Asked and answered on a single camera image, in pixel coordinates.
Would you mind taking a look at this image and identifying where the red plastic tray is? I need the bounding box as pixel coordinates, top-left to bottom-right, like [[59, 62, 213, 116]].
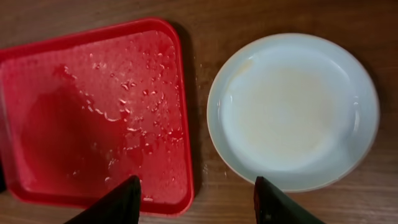
[[1, 18, 194, 216]]

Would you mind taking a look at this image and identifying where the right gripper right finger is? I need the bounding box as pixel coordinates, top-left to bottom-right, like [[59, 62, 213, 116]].
[[254, 176, 325, 224]]

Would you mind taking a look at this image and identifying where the light blue plate top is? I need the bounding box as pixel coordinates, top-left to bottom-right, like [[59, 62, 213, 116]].
[[206, 33, 381, 192]]

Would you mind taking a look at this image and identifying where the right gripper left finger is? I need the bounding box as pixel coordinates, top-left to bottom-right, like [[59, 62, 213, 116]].
[[65, 175, 141, 224]]

